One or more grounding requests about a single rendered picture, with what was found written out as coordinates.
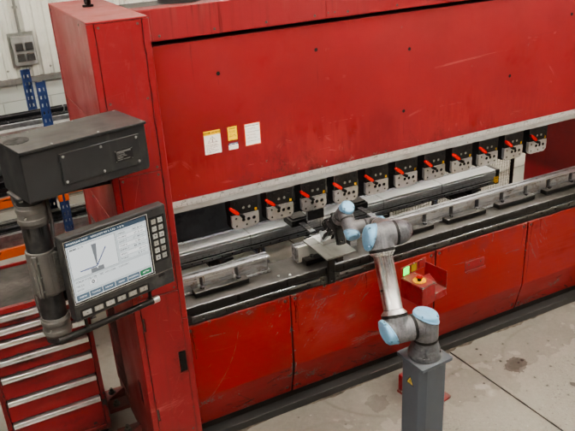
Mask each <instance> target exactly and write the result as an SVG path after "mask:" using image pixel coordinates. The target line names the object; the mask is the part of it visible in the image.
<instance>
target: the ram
mask: <svg viewBox="0 0 575 431"><path fill-rule="evenodd" d="M151 46H152V52H153V59H154V66H155V72H156V79H157V91H158V98H159V104H160V111H161V117H162V124H163V136H164V143H165V150H166V157H167V164H168V170H169V183H170V189H171V196H172V202H178V201H181V200H185V199H189V198H196V197H200V196H204V195H207V194H211V193H215V192H221V191H226V190H229V189H233V188H237V187H241V186H248V185H251V184H255V183H258V182H263V181H266V180H273V179H277V178H281V177H285V176H289V175H292V174H299V173H303V172H306V171H311V170H314V169H318V168H325V167H328V166H333V165H336V164H340V163H344V162H351V161H354V160H359V159H362V158H366V157H370V156H376V155H381V154H384V153H388V152H392V151H398V150H402V149H406V148H410V147H413V146H418V145H424V144H428V143H432V142H436V141H440V140H444V139H450V138H454V137H458V136H461V135H466V134H469V133H476V132H480V131H483V130H488V129H491V128H495V127H502V126H505V125H509V124H513V123H517V122H521V121H528V120H531V119H536V118H539V117H543V116H546V115H553V114H557V113H561V112H565V111H568V110H573V109H575V0H474V1H468V2H461V3H449V4H443V5H436V6H429V7H423V8H416V9H404V10H398V11H391V12H385V13H378V14H372V15H360V16H354V17H347V18H340V19H333V20H327V21H315V22H308V23H302V24H296V25H289V26H283V27H271V28H264V29H258V30H251V31H244V32H232V33H226V34H219V35H213V36H206V37H200V38H188V39H181V40H175V41H169V42H162V43H155V44H151ZM574 118H575V114H574V115H568V116H563V117H560V118H556V119H553V120H548V121H542V122H538V123H534V124H530V125H527V126H523V127H516V128H513V129H509V130H506V131H501V132H498V133H491V134H487V135H483V136H480V137H476V138H472V139H466V140H462V141H458V142H454V143H451V144H447V145H440V146H437V147H433V148H429V149H425V150H421V151H415V152H411V153H407V154H404V155H400V156H393V157H390V158H386V159H382V160H378V161H374V162H368V163H364V164H360V165H357V166H353V167H349V168H343V169H339V170H335V171H331V172H328V173H324V174H317V175H313V176H310V177H305V178H302V179H298V180H292V181H288V182H284V183H281V184H277V185H273V186H266V187H263V188H258V189H255V190H251V191H248V192H241V193H237V194H234V195H229V196H226V197H222V198H216V199H212V200H208V201H204V202H201V203H196V204H190V205H187V206H182V207H179V208H175V209H174V214H177V213H181V212H185V211H189V210H195V209H199V208H203V207H206V206H210V205H213V204H220V203H224V202H227V201H231V200H235V199H238V198H245V197H249V196H252V195H256V194H260V193H264V192H270V191H274V190H277V189H282V188H285V187H289V186H295V185H298V184H303V183H306V182H310V181H314V180H321V179H324V178H328V177H331V176H335V175H338V174H345V173H349V172H352V171H356V170H360V169H364V168H370V167H374V166H377V165H382V164H385V163H389V162H395V161H399V160H403V159H407V158H410V157H414V156H421V155H424V154H428V153H431V152H435V151H442V150H446V149H449V148H453V147H456V146H460V145H467V144H470V143H474V142H477V141H482V140H485V139H492V138H495V137H499V136H503V135H507V134H510V133H516V132H520V131H524V130H528V129H532V128H535V127H542V126H546V125H549V124H553V123H556V122H560V121H567V120H571V119H574ZM257 121H260V133H261V144H257V145H249V146H246V141H245V131H244V124H247V123H252V122H257ZM233 126H237V135H238V139H235V140H230V141H228V129H227V127H233ZM217 129H220V134H221V144H222V152H218V153H214V154H209V155H205V142H204V134H203V132H208V131H212V130H217ZM234 142H238V145H239V148H238V149H234V150H229V147H228V144H230V143H234Z"/></svg>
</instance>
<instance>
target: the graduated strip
mask: <svg viewBox="0 0 575 431"><path fill-rule="evenodd" d="M574 114H575V109H573V110H568V111H565V112H561V113H557V114H553V115H546V116H543V117H539V118H536V119H531V120H528V121H521V122H517V123H513V124H509V125H505V126H502V127H495V128H491V129H488V130H483V131H480V132H476V133H469V134H466V135H461V136H458V137H454V138H450V139H444V140H440V141H436V142H432V143H428V144H424V145H418V146H413V147H410V148H406V149H402V150H398V151H392V152H388V153H384V154H381V155H376V156H370V157H366V158H362V159H359V160H354V161H351V162H344V163H340V164H336V165H333V166H328V167H325V168H318V169H314V170H311V171H306V172H303V173H299V174H292V175H289V176H285V177H281V178H277V179H273V180H266V181H263V182H258V183H255V184H251V185H248V186H241V187H237V188H233V189H229V190H226V191H221V192H215V193H211V194H207V195H204V196H200V197H196V198H189V199H185V200H181V201H178V202H173V209H175V208H179V207H182V206H187V205H190V204H196V203H201V202H204V201H208V200H212V199H216V198H222V197H226V196H229V195H234V194H237V193H241V192H248V191H251V190H255V189H258V188H263V187H266V186H273V185H277V184H281V183H284V182H288V181H292V180H298V179H302V178H305V177H310V176H313V175H317V174H324V173H328V172H331V171H335V170H339V169H343V168H349V167H353V166H357V165H360V164H364V163H368V162H374V161H378V160H382V159H386V158H390V157H393V156H400V155H404V154H407V153H411V152H415V151H421V150H425V149H429V148H433V147H437V146H440V145H447V144H451V143H454V142H458V141H462V140H466V139H472V138H476V137H480V136H483V135H487V134H491V133H498V132H501V131H506V130H509V129H513V128H516V127H523V126H527V125H530V124H534V123H538V122H542V121H548V120H553V119H556V118H560V117H563V116H568V115H574Z"/></svg>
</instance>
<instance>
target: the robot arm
mask: <svg viewBox="0 0 575 431"><path fill-rule="evenodd" d="M354 209H355V207H354V204H353V203H352V202H351V201H348V200H345V201H343V202H342V203H341V204H340V205H339V207H338V208H337V210H336V211H335V212H332V213H330V215H331V217H328V218H326V219H324V220H323V221H324V222H322V225H323V228H324V230H325V229H326V231H324V232H323V231H322V230H320V231H319V233H320V236H321V240H320V241H321V242H323V241H325V240H326V239H327V238H328V237H329V236H330V235H332V237H331V239H334V238H335V241H336V244H337V245H344V244H345V243H346V240H345V237H346V239H347V240H349V241H353V240H355V239H358V238H359V237H360V234H362V243H363V247H364V249H365V250H366V251H368V252H369V254H370V256H372V257H373V258H374V263H375V267H376V276H377V280H378V285H379V289H380V294H381V299H382V307H383V313H382V314H381V317H382V320H380V321H379V322H378V328H379V332H380V335H381V336H382V339H383V340H384V341H385V343H386V344H388V345H398V344H401V343H405V342H408V341H411V343H410V345H409V347H408V357H409V358H410V359H411V360H412V361H414V362H416V363H421V364H432V363H436V362H438V361H439V360H440V359H441V357H442V349H441V347H440V344H439V341H438V335H439V323H440V321H439V315H438V313H437V312H436V311H435V310H433V309H431V308H429V307H425V306H419V307H416V308H414V309H413V311H412V314H409V315H408V314H407V311H406V310H405V309H403V306H402V302H401V297H400V289H399V284H398V280H397V275H396V271H395V266H394V258H393V253H394V251H395V248H394V247H395V246H396V245H402V244H404V243H406V242H407V241H408V240H409V239H410V238H411V237H412V225H411V223H410V222H409V221H407V220H403V219H396V220H389V219H385V218H384V216H382V215H377V216H374V217H369V218H364V219H359V220H355V217H354V215H353V212H354ZM344 234H345V235H344Z"/></svg>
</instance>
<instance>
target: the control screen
mask: <svg viewBox="0 0 575 431"><path fill-rule="evenodd" d="M64 247H65V251H66V255H67V259H68V267H69V272H70V275H71V280H72V284H73V289H74V296H75V300H76V303H79V302H81V301H84V300H86V299H89V298H92V297H94V296H96V295H99V294H100V293H103V292H107V291H109V290H111V289H113V288H115V287H118V286H121V285H123V284H126V283H128V282H130V281H132V280H136V279H138V278H140V277H142V276H145V275H148V274H150V273H153V268H152V262H151V252H150V246H149V240H148V234H147V228H146V223H145V217H144V216H142V217H140V218H137V219H134V220H131V221H128V222H125V223H122V224H120V225H117V226H114V227H111V228H108V229H105V230H103V231H100V232H97V233H94V234H91V235H88V236H86V237H83V238H80V239H77V240H74V241H71V242H68V243H66V244H64ZM94 278H97V280H98V282H97V283H94V284H92V285H90V282H89V280H92V279H94Z"/></svg>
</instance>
